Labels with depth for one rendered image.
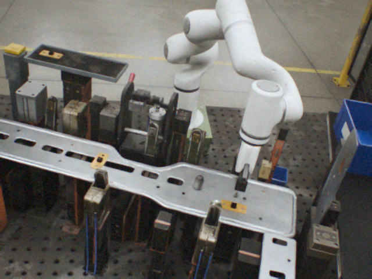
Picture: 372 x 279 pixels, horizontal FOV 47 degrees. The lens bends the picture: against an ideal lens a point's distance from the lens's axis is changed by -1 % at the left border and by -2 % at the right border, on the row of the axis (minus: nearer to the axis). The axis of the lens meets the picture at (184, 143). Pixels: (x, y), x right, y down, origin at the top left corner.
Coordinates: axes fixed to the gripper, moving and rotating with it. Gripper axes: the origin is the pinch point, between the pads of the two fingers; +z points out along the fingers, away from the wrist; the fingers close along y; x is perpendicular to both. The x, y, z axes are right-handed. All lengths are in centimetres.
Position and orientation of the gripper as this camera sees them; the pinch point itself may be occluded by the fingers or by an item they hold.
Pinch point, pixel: (242, 178)
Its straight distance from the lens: 129.3
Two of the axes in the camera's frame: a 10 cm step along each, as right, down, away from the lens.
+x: 9.7, 2.4, -1.0
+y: -2.2, 5.7, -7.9
